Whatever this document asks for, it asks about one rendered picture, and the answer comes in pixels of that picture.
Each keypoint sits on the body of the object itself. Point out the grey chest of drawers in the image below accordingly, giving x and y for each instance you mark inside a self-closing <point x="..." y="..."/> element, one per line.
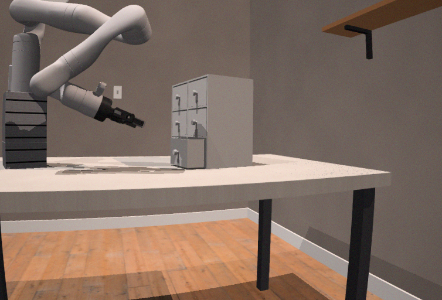
<point x="229" y="135"/>

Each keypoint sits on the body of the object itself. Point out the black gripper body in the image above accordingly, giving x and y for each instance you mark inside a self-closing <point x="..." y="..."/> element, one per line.
<point x="105" y="110"/>

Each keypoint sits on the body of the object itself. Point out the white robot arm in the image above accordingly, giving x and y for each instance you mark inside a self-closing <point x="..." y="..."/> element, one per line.
<point x="129" y="25"/>

